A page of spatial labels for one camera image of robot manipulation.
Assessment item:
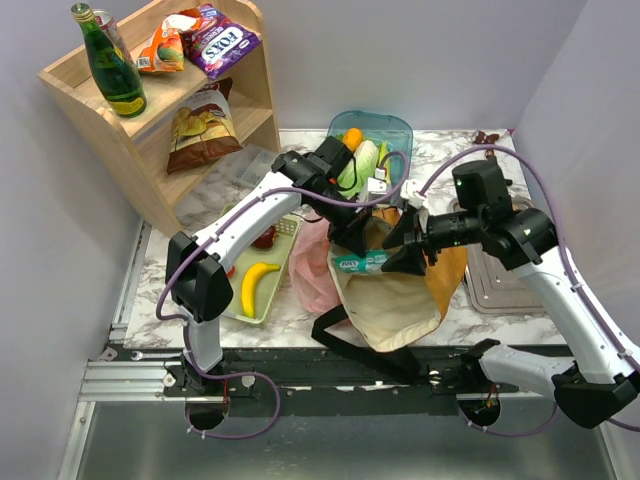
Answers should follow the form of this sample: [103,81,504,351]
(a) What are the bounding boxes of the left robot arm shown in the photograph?
[160,136,370,395]

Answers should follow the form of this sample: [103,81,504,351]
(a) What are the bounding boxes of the orange tangerine fruit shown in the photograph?
[342,128,364,152]

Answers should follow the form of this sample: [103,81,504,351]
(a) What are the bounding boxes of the napa cabbage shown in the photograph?
[337,140,379,198]

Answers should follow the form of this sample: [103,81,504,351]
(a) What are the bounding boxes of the purple cable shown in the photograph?
[155,150,411,441]
[419,145,640,436]

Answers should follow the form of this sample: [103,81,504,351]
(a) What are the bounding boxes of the green glass bottle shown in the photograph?
[71,3,147,118]

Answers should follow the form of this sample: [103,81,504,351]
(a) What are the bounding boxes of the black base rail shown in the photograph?
[163,347,517,417]

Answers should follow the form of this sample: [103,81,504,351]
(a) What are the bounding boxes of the orange snack packet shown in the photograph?
[136,14,201,73]

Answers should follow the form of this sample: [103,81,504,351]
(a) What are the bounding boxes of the brown potato chips bag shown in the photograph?
[166,78,243,175]

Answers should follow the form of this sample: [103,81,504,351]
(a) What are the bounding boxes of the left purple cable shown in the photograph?
[155,150,411,441]

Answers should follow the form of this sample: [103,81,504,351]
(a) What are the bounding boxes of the red apple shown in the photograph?
[252,225,278,250]

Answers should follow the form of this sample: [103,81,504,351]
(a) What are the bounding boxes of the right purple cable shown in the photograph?
[419,145,640,436]

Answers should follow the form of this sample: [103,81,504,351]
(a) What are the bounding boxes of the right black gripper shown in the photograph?
[381,205,485,275]

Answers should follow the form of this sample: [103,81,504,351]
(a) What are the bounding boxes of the yellow banana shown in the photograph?
[241,262,281,318]

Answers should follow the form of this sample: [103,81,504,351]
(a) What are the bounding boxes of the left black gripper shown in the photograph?
[306,186,372,258]

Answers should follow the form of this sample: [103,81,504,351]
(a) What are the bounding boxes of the small brown silver tool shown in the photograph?
[472,130,500,145]

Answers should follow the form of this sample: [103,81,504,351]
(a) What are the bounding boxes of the light green plastic basket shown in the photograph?
[223,214,301,325]

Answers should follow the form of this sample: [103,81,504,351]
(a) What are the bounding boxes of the wooden shelf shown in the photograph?
[39,1,280,236]

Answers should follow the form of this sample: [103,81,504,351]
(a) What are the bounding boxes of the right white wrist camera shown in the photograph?
[400,179,428,213]

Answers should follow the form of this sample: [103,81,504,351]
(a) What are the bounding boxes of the red silver soda can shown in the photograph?
[94,9,135,66]

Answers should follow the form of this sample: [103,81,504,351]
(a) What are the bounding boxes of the teal transparent plastic container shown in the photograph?
[328,110,413,187]

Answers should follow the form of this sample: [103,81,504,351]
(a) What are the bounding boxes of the purple Fox's candy bag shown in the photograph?
[182,4,261,80]

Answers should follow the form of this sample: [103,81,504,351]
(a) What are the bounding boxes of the pink plastic grocery bag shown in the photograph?
[288,217,341,314]

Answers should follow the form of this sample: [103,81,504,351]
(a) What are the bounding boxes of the clear plastic compartment box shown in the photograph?
[224,144,277,188]

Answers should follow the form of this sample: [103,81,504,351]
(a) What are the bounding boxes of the colourful snack packet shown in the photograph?
[333,250,389,275]

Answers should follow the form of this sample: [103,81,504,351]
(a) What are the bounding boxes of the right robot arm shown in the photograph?
[382,160,639,429]

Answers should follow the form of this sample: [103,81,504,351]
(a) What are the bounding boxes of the silver metal tray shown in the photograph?
[465,244,545,315]

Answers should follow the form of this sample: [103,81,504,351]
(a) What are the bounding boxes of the green celery stalk bunch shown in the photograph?
[378,141,389,168]

